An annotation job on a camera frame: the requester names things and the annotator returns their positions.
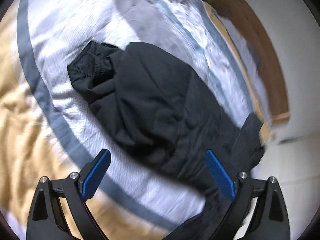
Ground black puffer jacket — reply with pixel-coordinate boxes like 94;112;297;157
67;42;264;239

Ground striped bed duvet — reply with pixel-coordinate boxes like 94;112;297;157
1;0;268;239

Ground wooden headboard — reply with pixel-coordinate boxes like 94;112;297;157
209;0;291;125

